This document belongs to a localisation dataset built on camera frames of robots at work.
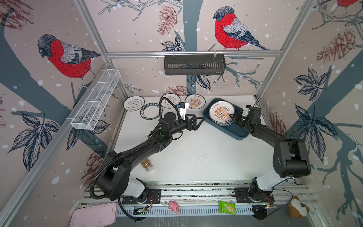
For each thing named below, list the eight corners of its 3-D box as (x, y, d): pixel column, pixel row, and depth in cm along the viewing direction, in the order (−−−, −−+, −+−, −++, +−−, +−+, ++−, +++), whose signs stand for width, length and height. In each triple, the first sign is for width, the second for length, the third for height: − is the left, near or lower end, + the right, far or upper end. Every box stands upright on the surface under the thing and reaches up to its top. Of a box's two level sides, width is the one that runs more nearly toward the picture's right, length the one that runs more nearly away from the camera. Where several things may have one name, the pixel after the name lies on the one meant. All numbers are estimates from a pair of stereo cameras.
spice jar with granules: (147, 173, 83) (145, 171, 79) (141, 165, 86) (139, 162, 83) (154, 167, 85) (153, 165, 82) (148, 159, 89) (147, 156, 85)
